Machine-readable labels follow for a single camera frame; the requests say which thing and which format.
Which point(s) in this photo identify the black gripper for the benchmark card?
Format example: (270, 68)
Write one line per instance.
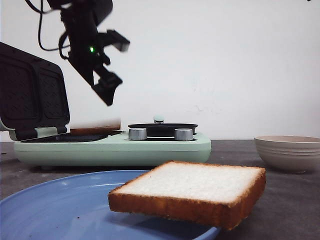
(81, 28)

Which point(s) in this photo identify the white bread slice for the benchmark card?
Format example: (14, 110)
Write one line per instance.
(97, 127)
(208, 194)

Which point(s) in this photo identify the breakfast maker hinged lid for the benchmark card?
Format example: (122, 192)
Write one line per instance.
(33, 98)

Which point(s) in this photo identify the beige ribbed bowl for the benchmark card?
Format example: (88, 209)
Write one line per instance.
(289, 153)

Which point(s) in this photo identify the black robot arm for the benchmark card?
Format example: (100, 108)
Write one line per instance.
(101, 58)

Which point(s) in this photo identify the mint green breakfast maker base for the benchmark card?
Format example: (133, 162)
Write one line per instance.
(112, 150)

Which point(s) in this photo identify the left silver control knob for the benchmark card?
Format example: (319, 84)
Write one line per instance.
(137, 134)

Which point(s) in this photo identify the silver control knob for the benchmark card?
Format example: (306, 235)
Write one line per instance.
(137, 134)
(183, 134)

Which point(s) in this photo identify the black round frying pan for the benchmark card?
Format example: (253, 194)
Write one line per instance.
(161, 129)

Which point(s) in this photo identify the right silver control knob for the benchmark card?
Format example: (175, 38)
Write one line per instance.
(183, 134)

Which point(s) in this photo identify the blue round plate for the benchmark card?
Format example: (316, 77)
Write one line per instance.
(77, 208)

